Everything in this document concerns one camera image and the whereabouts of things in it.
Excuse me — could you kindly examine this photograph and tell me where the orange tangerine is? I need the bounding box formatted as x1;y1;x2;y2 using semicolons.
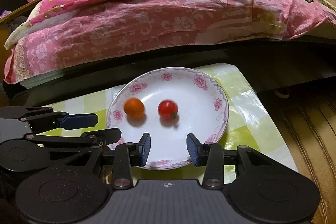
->
123;98;145;119

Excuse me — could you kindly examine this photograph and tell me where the wooden side cabinet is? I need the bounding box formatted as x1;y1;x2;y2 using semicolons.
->
0;0;42;81

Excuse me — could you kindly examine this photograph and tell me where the dark bed frame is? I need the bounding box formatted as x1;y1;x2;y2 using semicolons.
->
2;35;335;106

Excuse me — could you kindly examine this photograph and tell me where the pink floral bed sheet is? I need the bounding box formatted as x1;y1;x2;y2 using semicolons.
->
4;0;335;84

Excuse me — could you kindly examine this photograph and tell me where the green checkered tablecloth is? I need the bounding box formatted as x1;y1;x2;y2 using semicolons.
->
53;64;296;180

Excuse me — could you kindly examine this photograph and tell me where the white floral plate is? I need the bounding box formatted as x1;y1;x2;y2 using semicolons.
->
106;67;229;170

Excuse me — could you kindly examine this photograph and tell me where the red cherry tomato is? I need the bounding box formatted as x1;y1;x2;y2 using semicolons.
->
158;100;178;121

